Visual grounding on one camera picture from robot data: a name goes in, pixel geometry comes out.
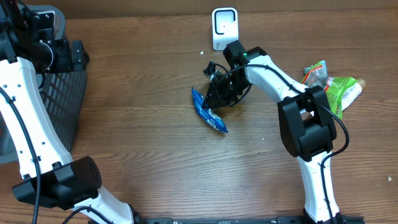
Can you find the mint green wipes pack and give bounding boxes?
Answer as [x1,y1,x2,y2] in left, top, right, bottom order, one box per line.
[303,60,327,75]

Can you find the dark grey plastic basket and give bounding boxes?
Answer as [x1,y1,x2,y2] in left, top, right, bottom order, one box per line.
[0,4,90,164]

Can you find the white bamboo print tube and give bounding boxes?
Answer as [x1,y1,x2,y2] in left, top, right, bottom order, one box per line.
[341,79,367,111]

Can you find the blue Oreo cookie pack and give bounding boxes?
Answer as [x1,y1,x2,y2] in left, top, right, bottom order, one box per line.
[192,88,228,133]

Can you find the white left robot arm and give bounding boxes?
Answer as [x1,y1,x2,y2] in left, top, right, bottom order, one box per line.
[1,1,141,223]

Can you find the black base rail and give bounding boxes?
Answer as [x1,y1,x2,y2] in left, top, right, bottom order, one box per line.
[88,215,366,224]

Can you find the green snack bag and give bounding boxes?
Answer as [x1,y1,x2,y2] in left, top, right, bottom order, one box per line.
[302,63,360,120]

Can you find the white barcode scanner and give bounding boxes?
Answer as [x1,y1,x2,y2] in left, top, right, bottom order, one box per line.
[211,7,239,51]

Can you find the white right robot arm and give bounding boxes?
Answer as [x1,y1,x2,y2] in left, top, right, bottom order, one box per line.
[195,40,347,223]

